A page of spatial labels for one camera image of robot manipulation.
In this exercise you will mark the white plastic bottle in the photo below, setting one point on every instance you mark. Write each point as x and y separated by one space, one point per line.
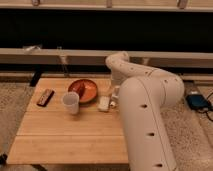
114 97

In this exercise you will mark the small white box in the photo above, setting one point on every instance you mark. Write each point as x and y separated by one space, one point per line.
104 103

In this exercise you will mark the wooden folding table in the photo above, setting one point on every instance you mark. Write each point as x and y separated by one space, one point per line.
50 135

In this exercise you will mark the black device on floor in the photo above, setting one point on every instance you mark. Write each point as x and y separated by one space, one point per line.
197 101

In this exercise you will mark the lower grey shelf rail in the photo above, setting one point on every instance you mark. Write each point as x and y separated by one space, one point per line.
34 55

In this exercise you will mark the grey shelf rail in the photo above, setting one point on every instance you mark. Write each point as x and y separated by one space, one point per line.
116 5
34 55

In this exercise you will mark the orange ceramic bowl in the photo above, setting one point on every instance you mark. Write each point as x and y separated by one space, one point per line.
85 88

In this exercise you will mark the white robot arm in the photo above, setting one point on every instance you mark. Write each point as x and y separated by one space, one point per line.
143 92

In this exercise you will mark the black table leg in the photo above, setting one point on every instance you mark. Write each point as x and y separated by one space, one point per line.
37 74

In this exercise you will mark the white plastic cup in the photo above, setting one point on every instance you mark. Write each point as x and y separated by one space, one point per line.
70 101

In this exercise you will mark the upper grey shelf rail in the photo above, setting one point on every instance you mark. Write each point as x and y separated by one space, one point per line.
116 5

